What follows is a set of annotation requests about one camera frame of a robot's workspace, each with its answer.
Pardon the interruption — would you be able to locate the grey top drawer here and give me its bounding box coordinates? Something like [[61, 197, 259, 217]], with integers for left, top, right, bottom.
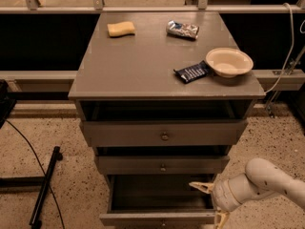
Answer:
[[81, 120, 247, 147]]

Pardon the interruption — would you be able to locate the grey wooden drawer cabinet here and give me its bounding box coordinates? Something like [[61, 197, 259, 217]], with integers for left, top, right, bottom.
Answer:
[[69, 11, 264, 229]]

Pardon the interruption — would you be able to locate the black metal stand base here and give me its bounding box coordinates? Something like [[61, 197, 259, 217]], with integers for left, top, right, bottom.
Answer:
[[0, 146, 63, 229]]

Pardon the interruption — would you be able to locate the crumpled silver snack bag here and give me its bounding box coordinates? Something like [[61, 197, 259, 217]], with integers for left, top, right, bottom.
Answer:
[[166, 20, 199, 40]]

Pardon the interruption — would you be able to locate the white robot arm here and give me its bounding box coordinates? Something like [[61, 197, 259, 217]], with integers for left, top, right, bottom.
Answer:
[[189, 157, 305, 229]]

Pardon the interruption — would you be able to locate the yellow sponge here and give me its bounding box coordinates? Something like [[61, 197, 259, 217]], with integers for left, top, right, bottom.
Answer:
[[107, 21, 135, 37]]

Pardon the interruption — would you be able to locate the white hanging cable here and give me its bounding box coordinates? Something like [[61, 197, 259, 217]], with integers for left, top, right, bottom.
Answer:
[[264, 2, 296, 94]]

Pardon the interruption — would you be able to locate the grey middle drawer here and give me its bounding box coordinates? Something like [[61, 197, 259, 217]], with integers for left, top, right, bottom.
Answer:
[[94, 156, 230, 175]]

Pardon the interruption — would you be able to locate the white plastic bowl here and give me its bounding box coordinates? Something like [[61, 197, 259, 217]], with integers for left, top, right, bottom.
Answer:
[[205, 48, 254, 78]]

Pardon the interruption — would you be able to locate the dark blue snack packet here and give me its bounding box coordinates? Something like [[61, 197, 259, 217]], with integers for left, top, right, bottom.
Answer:
[[173, 60, 212, 84]]

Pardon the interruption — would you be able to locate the grey bottom drawer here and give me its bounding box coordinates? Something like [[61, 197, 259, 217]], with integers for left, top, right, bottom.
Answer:
[[100, 175, 216, 229]]

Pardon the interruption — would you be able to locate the black floor cable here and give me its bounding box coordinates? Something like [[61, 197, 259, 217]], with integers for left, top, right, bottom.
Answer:
[[5, 119, 67, 229]]

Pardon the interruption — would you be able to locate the metal railing frame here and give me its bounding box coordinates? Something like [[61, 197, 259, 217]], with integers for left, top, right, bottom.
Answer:
[[0, 0, 305, 94]]

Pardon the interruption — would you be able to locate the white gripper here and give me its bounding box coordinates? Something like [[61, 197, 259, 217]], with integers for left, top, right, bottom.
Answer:
[[189, 173, 278, 229]]

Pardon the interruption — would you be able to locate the black equipment at left edge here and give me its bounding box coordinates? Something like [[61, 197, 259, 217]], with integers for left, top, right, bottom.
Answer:
[[0, 79, 16, 129]]

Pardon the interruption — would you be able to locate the grey drawer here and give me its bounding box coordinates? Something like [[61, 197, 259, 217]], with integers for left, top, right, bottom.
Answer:
[[94, 156, 230, 175], [81, 120, 247, 147], [100, 175, 216, 229]]

